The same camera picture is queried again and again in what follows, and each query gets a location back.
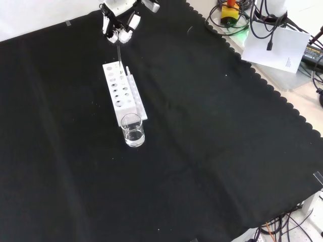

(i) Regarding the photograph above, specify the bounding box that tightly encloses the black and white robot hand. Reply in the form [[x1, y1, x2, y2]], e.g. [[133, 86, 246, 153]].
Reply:
[[99, 0, 161, 44]]

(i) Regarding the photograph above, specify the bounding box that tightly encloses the white test tube rack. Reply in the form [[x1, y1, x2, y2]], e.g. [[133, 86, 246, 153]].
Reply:
[[102, 61, 148, 127]]

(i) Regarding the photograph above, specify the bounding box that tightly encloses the yellow stop button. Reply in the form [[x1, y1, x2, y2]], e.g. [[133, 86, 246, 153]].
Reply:
[[220, 0, 240, 26]]

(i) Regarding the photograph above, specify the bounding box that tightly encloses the glass beaker with water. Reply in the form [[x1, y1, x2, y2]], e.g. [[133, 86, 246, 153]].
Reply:
[[120, 113, 145, 148]]

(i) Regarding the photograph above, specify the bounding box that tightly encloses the black cloth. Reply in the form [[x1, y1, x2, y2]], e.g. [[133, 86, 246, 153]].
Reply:
[[0, 0, 323, 242]]

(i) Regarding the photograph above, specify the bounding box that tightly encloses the white paper sheet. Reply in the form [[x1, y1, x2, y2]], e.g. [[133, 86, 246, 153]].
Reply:
[[241, 26, 311, 74]]

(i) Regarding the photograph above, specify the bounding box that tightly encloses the pale grey board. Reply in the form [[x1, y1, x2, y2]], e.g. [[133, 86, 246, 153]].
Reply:
[[205, 10, 315, 91]]

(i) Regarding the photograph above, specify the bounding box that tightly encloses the black power adapter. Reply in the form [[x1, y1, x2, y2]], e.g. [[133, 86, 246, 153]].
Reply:
[[301, 43, 323, 68]]

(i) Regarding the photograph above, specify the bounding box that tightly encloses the black stand leg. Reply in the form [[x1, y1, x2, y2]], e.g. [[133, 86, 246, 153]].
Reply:
[[309, 25, 323, 50]]

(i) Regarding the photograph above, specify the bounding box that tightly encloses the black looped cable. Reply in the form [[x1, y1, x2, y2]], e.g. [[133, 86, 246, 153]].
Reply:
[[204, 0, 253, 33]]

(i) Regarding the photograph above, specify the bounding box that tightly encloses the green cable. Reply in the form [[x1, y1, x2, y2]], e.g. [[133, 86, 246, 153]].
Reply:
[[222, 14, 251, 36]]

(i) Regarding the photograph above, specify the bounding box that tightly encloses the black cable with plug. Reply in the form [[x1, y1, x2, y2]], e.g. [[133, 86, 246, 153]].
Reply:
[[248, 12, 290, 51]]

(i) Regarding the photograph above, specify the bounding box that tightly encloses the thick black cable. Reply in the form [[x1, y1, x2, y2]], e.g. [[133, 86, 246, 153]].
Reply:
[[311, 68, 323, 109]]

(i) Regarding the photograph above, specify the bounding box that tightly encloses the white bench frame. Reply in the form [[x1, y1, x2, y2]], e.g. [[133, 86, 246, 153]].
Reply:
[[232, 226, 263, 242]]

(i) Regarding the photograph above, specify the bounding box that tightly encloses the orange cable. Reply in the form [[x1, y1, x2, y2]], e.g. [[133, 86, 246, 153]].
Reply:
[[265, 221, 276, 242]]

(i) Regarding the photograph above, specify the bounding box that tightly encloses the black cable bundle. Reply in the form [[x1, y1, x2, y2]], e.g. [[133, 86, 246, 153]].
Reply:
[[259, 205, 313, 242]]

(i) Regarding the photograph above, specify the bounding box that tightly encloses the white bench bracket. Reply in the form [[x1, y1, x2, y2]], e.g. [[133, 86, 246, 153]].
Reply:
[[301, 190, 323, 215]]

